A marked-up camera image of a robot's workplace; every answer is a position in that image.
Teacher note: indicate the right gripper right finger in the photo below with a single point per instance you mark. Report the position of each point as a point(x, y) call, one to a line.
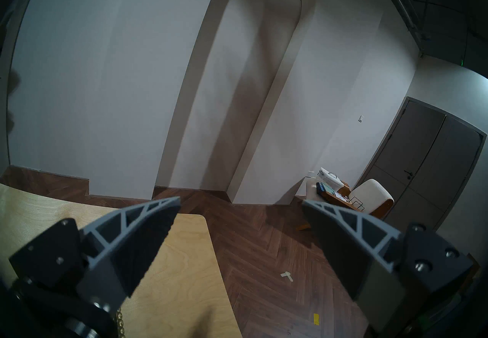
point(350, 253)

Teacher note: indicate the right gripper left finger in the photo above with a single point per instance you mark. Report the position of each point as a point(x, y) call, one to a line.
point(133, 245)

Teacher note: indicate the light wooden table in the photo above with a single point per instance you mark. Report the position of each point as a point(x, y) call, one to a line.
point(183, 264)

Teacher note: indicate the cream wooden armchair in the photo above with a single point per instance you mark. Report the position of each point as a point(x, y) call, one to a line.
point(371, 192)

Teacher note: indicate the white floor tape cross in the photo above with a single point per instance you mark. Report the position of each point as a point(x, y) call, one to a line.
point(286, 276)

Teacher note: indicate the blue box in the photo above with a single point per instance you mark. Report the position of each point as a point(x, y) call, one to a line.
point(322, 187)

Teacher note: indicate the yellow floor tape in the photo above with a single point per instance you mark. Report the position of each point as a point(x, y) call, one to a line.
point(316, 319)

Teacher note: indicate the grey double door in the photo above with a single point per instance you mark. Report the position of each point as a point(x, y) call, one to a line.
point(419, 142)

